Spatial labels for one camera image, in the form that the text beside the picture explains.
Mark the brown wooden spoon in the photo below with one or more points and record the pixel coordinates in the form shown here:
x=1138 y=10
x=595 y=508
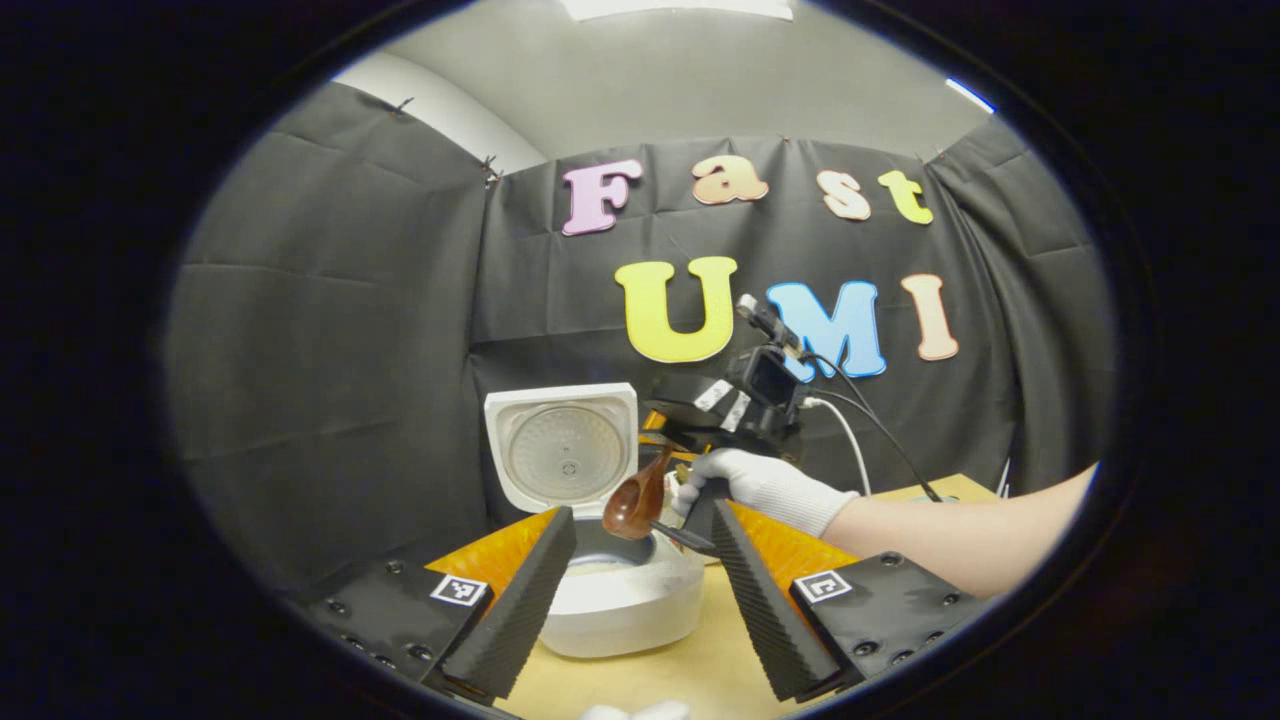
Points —
x=632 y=505

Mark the white rice cooker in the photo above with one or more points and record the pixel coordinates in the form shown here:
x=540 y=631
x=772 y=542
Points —
x=565 y=460

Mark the black backdrop cloth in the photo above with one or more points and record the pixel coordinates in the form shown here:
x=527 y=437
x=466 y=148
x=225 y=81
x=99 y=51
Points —
x=330 y=330

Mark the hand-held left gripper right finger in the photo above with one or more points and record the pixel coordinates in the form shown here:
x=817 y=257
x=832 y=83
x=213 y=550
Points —
x=765 y=610

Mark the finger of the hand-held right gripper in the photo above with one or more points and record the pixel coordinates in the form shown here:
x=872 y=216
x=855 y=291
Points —
x=685 y=397
x=720 y=432

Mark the ceiling light panel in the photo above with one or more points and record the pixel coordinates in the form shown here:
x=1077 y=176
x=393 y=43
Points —
x=680 y=8
x=970 y=95

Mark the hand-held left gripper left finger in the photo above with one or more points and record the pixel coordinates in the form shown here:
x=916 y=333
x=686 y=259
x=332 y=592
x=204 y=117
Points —
x=520 y=610

